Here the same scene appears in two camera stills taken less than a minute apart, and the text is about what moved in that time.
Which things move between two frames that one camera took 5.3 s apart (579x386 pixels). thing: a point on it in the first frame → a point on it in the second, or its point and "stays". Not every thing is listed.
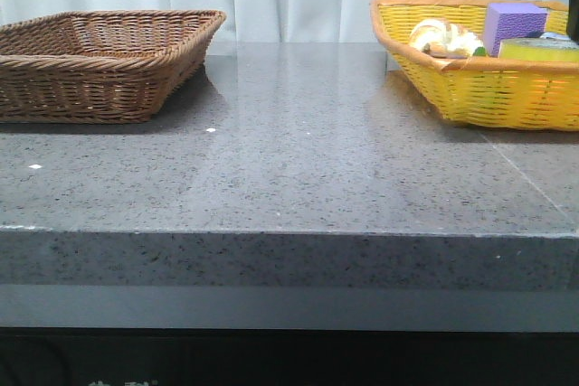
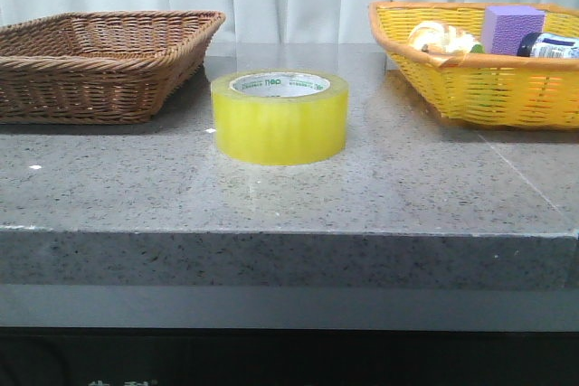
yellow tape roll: (539, 49) → (280, 117)
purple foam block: (511, 20) stays
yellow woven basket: (484, 90) stays
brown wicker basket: (99, 66) stays
